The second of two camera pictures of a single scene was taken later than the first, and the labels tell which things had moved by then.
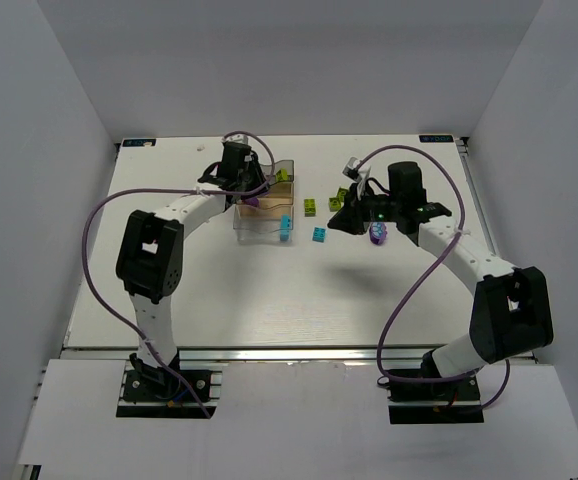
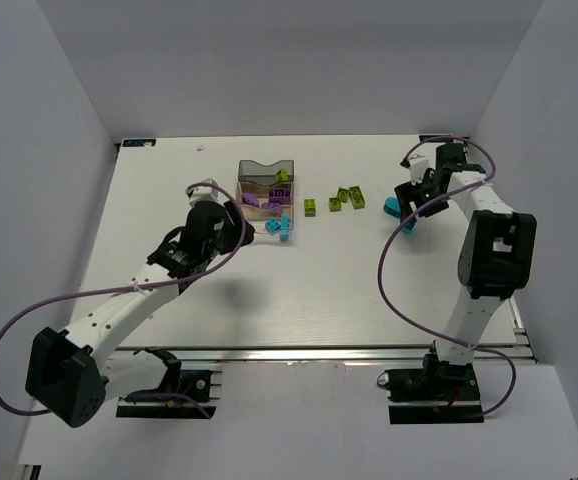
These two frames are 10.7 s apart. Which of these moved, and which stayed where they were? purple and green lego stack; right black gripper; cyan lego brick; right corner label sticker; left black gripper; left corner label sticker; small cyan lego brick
Moved: small cyan lego brick; right black gripper; left black gripper
Stayed: right corner label sticker; purple and green lego stack; cyan lego brick; left corner label sticker
